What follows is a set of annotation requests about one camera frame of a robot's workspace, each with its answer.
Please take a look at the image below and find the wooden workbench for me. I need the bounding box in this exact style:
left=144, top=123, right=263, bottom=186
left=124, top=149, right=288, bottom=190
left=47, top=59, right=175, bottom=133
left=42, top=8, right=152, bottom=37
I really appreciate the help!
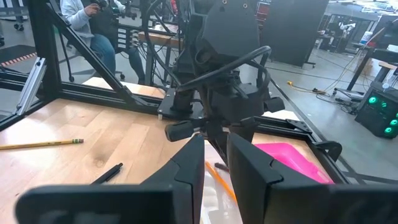
left=137, top=23, right=187, bottom=50

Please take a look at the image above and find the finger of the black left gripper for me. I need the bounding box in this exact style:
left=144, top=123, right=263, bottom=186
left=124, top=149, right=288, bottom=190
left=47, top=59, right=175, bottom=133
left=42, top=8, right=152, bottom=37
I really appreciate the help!
left=229, top=121, right=259, bottom=144
left=205, top=123, right=229, bottom=164

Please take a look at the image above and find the person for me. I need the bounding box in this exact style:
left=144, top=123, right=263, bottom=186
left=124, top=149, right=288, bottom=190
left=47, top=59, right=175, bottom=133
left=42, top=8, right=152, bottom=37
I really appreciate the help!
left=60, top=0, right=147, bottom=85

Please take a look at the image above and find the yellow pencil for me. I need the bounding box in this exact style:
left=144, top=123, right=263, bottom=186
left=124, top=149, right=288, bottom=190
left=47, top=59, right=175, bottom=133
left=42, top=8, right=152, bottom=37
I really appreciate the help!
left=0, top=138, right=85, bottom=151

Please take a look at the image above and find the black computer with green lights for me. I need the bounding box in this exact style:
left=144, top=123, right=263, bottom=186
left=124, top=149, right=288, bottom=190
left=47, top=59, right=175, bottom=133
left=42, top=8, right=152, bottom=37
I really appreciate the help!
left=354, top=81, right=398, bottom=140

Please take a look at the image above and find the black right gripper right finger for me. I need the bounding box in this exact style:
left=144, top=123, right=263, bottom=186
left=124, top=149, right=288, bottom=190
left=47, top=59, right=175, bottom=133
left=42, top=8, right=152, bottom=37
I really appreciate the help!
left=226, top=132, right=398, bottom=224

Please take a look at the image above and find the clear supply box pink lid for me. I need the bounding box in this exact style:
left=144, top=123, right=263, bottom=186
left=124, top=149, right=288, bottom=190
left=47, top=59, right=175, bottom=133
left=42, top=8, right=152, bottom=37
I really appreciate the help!
left=198, top=139, right=335, bottom=224

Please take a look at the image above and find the orange pencil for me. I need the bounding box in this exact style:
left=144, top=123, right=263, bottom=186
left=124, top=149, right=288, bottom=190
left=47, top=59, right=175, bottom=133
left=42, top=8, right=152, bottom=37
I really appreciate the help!
left=205, top=161, right=239, bottom=205

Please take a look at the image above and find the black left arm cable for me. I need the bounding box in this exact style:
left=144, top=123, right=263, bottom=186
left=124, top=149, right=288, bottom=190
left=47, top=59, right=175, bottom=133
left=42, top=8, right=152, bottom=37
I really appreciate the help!
left=177, top=45, right=272, bottom=93

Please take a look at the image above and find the black partition panel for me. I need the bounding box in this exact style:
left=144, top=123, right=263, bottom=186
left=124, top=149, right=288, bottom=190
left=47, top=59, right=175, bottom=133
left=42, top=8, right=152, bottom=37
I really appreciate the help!
left=259, top=0, right=330, bottom=68

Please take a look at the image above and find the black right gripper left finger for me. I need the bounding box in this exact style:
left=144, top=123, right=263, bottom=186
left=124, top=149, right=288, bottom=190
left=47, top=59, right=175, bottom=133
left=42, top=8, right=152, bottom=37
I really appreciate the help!
left=14, top=133, right=206, bottom=224

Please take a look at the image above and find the black mat with striped edge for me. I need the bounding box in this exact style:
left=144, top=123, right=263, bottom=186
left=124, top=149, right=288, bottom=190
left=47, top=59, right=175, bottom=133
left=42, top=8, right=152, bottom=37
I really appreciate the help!
left=0, top=44, right=38, bottom=68

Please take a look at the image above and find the silver aluminium bracket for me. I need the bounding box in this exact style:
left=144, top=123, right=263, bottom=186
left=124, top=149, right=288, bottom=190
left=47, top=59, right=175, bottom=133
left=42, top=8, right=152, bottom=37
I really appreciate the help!
left=13, top=57, right=48, bottom=116

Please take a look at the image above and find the yellow extension cable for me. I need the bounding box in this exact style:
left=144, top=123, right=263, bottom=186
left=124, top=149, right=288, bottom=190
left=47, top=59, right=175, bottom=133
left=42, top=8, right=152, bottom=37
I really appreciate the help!
left=286, top=80, right=327, bottom=95

